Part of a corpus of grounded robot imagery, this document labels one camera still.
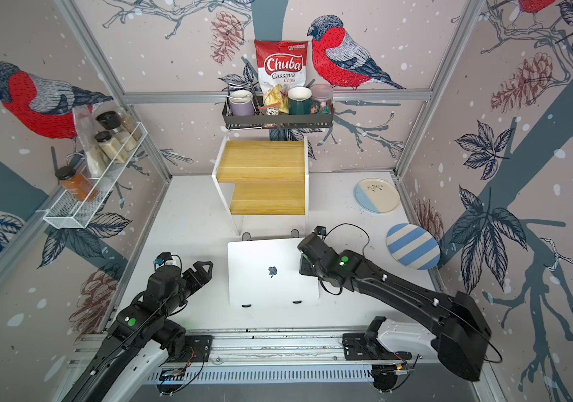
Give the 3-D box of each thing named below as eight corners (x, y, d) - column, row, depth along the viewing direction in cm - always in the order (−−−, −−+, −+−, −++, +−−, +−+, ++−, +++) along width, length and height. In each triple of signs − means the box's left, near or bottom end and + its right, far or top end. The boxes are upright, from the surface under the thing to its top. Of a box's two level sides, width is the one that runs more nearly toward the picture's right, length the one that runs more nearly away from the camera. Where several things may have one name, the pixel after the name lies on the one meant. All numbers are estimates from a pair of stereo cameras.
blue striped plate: (393, 269, 93) (395, 267, 91) (381, 227, 105) (383, 224, 104) (445, 269, 93) (448, 266, 91) (427, 226, 105) (429, 223, 103)
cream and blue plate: (358, 213, 109) (359, 210, 108) (351, 181, 122) (352, 178, 120) (403, 213, 109) (405, 210, 107) (392, 180, 122) (393, 177, 120)
